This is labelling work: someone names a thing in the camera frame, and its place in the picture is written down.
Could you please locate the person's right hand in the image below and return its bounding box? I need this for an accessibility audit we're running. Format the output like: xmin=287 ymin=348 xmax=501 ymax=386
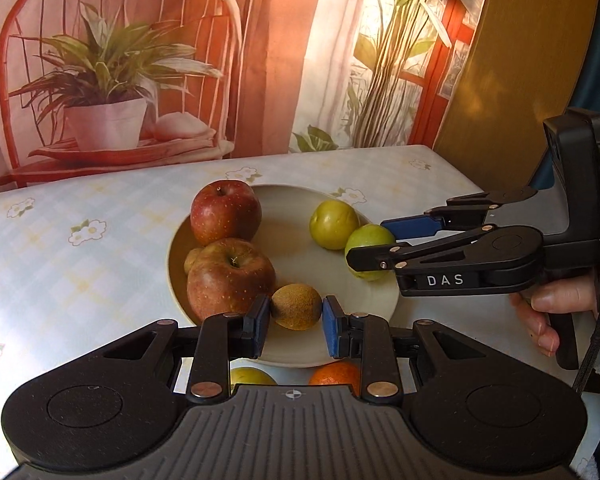
xmin=511 ymin=280 xmax=600 ymax=358

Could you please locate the small brown round fruit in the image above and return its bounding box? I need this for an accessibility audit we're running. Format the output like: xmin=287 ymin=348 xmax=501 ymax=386
xmin=183 ymin=247 xmax=204 ymax=276

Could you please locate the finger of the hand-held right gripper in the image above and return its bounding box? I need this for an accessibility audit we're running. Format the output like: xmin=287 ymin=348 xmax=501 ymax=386
xmin=380 ymin=187 xmax=538 ymax=240
xmin=346 ymin=225 xmax=497 ymax=277

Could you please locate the beige plate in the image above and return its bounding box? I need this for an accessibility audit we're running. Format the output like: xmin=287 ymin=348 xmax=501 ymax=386
xmin=166 ymin=184 xmax=401 ymax=370

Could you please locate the yellow-green apple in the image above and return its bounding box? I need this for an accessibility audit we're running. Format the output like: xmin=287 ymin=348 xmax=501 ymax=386
xmin=309 ymin=200 xmax=361 ymax=251

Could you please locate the red apple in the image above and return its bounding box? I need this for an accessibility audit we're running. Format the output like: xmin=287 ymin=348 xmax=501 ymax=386
xmin=190 ymin=180 xmax=262 ymax=247
xmin=186 ymin=238 xmax=277 ymax=325

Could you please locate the floral plaid tablecloth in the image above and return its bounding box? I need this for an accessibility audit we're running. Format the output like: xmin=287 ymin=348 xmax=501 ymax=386
xmin=0 ymin=144 xmax=600 ymax=480

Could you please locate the orange mandarin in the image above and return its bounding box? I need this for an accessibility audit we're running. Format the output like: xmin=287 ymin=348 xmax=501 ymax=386
xmin=307 ymin=361 xmax=363 ymax=396

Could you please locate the brown kiwi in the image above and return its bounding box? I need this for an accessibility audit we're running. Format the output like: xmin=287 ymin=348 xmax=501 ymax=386
xmin=271 ymin=284 xmax=324 ymax=331

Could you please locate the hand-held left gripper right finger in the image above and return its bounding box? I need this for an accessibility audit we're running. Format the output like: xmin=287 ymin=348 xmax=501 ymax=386
xmin=322 ymin=295 xmax=501 ymax=403

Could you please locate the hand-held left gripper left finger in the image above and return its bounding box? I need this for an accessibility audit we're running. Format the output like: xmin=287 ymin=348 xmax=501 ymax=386
xmin=95 ymin=295 xmax=272 ymax=405

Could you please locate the green apple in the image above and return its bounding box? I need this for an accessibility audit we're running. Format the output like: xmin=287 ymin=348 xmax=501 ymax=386
xmin=344 ymin=224 xmax=398 ymax=282
xmin=229 ymin=366 xmax=278 ymax=388

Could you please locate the printed backdrop cloth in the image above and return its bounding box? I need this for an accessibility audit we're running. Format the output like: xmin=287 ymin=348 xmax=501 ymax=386
xmin=0 ymin=0 xmax=496 ymax=196

